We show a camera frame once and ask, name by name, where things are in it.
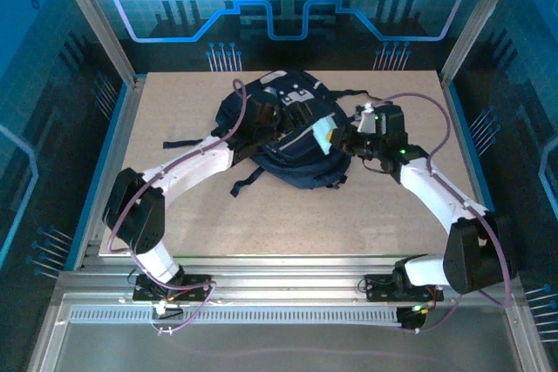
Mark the yellow picture book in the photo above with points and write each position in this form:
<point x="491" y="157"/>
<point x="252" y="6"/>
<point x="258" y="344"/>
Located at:
<point x="324" y="132"/>

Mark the navy blue backpack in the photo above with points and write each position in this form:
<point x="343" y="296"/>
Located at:
<point x="305" y="167"/>

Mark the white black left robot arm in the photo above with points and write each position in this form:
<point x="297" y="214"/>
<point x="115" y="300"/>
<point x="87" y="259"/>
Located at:
<point x="192" y="167"/>

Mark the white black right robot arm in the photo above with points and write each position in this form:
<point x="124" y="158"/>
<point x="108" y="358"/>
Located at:
<point x="436" y="198"/>

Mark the grey metal front platform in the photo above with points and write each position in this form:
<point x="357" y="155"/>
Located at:
<point x="283" y="346"/>

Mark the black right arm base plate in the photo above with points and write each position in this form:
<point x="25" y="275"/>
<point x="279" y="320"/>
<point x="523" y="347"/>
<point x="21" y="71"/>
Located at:
<point x="379" y="287"/>

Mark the aluminium frame post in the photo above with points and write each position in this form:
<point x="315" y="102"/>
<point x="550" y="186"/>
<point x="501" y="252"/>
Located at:
<point x="96" y="23"/>
<point x="479" y="19"/>

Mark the aluminium front rail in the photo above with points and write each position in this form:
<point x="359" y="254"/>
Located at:
<point x="283" y="278"/>

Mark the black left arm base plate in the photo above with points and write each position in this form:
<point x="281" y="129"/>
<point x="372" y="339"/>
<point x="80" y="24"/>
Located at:
<point x="196" y="289"/>

